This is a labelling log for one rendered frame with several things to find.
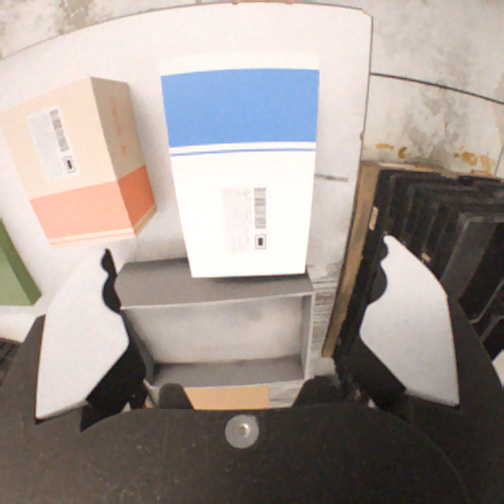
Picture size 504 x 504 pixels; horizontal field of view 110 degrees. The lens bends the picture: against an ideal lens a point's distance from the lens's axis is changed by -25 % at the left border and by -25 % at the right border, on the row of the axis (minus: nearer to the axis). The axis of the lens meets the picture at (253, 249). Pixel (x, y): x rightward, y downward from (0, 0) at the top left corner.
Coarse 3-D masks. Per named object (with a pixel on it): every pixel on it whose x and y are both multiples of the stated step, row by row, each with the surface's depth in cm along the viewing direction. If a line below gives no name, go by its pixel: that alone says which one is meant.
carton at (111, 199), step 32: (64, 96) 16; (96, 96) 17; (128, 96) 22; (32, 128) 17; (64, 128) 17; (96, 128) 18; (128, 128) 23; (32, 160) 19; (64, 160) 19; (96, 160) 19; (128, 160) 23; (32, 192) 20; (64, 192) 21; (96, 192) 21; (128, 192) 23; (64, 224) 23; (96, 224) 23; (128, 224) 23
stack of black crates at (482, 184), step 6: (462, 180) 81; (468, 180) 78; (474, 180) 76; (480, 180) 77; (486, 180) 77; (492, 180) 80; (498, 180) 82; (468, 186) 78; (474, 186) 74; (480, 186) 72; (486, 186) 71; (492, 186) 71; (498, 186) 72; (486, 192) 69; (492, 192) 67; (498, 192) 64; (492, 198) 66; (498, 198) 64
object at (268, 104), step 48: (192, 96) 16; (240, 96) 16; (288, 96) 16; (192, 144) 18; (240, 144) 18; (288, 144) 18; (192, 192) 20; (240, 192) 20; (288, 192) 20; (192, 240) 22; (240, 240) 23; (288, 240) 23
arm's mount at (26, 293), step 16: (0, 224) 29; (0, 240) 29; (0, 256) 30; (16, 256) 32; (0, 272) 31; (16, 272) 32; (0, 288) 33; (16, 288) 33; (32, 288) 35; (0, 304) 34; (16, 304) 35; (32, 304) 35
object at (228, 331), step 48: (144, 288) 28; (192, 288) 28; (240, 288) 27; (288, 288) 26; (144, 336) 36; (192, 336) 36; (240, 336) 36; (288, 336) 36; (192, 384) 36; (240, 384) 36
